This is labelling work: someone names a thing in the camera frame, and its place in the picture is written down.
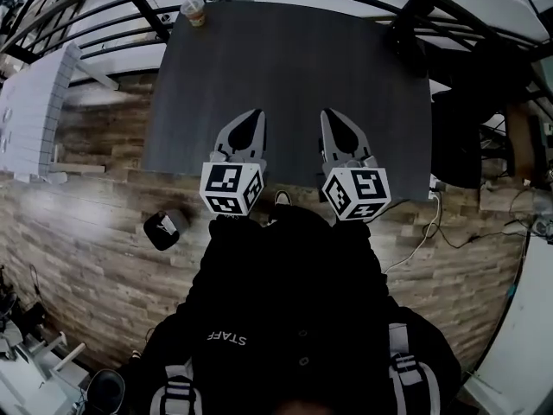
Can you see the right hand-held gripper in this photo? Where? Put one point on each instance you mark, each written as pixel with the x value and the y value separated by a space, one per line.
pixel 358 193

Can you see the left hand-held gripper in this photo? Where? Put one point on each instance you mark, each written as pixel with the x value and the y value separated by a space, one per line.
pixel 231 188

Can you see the black waste bin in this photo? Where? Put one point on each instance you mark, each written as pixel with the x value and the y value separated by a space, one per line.
pixel 153 238

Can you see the person's right forearm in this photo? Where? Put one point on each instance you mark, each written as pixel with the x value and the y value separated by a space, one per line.
pixel 356 249

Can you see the person's left forearm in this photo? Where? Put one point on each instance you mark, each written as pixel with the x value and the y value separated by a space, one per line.
pixel 235 240

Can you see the person's sneaker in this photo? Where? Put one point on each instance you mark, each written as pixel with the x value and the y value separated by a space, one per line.
pixel 283 198

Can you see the white corner power strip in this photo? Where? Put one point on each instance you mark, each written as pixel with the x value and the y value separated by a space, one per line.
pixel 435 187

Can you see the plastic drink cup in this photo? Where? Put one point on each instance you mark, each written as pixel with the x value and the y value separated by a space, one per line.
pixel 193 12

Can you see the person's black clothed body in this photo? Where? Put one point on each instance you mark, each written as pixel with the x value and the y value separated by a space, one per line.
pixel 285 309

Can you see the brown wooden board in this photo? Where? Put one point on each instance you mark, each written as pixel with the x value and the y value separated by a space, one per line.
pixel 523 141

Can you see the white tiled table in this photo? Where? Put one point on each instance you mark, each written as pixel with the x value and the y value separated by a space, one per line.
pixel 26 115

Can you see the black office chair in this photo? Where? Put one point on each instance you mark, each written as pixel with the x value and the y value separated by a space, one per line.
pixel 106 389

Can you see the white desk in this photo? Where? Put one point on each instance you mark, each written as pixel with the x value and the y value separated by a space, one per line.
pixel 21 383

